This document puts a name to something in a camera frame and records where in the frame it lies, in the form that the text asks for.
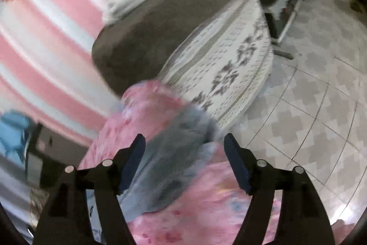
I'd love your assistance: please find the denim jacket with green print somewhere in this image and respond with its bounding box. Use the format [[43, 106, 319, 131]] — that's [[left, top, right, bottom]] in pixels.
[[86, 106, 227, 222]]

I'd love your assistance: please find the pink floral bed sheet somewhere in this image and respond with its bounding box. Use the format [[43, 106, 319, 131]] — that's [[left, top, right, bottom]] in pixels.
[[77, 81, 353, 245]]

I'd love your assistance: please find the blue cloth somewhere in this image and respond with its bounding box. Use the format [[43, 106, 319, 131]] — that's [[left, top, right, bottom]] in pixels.
[[0, 110, 38, 168]]

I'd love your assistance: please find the white patterned mattress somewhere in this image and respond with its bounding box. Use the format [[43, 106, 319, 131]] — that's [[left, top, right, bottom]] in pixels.
[[158, 0, 274, 131]]

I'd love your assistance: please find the grey cabinet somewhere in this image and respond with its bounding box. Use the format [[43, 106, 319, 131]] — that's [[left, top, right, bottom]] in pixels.
[[26, 123, 89, 189]]

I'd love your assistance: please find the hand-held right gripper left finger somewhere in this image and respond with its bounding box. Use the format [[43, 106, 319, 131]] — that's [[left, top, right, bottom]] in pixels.
[[32, 134, 146, 245]]

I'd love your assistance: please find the brown blanket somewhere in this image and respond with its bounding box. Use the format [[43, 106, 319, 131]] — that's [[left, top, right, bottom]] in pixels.
[[92, 0, 276, 96]]

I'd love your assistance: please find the metal frame rack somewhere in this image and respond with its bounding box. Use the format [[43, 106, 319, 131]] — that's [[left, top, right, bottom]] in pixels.
[[262, 0, 306, 60]]

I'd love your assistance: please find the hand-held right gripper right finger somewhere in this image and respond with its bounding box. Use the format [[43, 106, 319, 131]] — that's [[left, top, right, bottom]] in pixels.
[[224, 133, 336, 245]]

